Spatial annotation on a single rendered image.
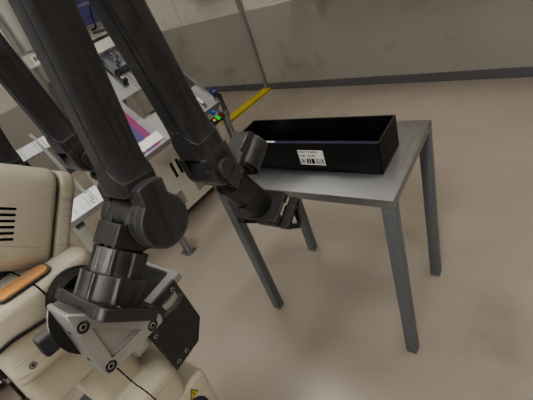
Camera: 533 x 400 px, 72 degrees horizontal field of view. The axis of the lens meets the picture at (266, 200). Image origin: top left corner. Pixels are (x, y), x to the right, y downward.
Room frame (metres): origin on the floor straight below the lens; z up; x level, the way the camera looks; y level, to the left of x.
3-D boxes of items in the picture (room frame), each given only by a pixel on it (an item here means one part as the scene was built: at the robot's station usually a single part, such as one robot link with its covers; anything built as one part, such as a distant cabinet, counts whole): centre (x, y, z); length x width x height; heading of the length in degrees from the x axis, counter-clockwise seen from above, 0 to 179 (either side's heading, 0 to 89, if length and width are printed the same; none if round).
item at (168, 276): (0.58, 0.35, 0.98); 0.28 x 0.16 x 0.22; 45
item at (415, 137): (1.17, -0.23, 0.40); 0.70 x 0.45 x 0.80; 45
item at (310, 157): (1.16, -0.22, 0.86); 0.57 x 0.17 x 0.11; 45
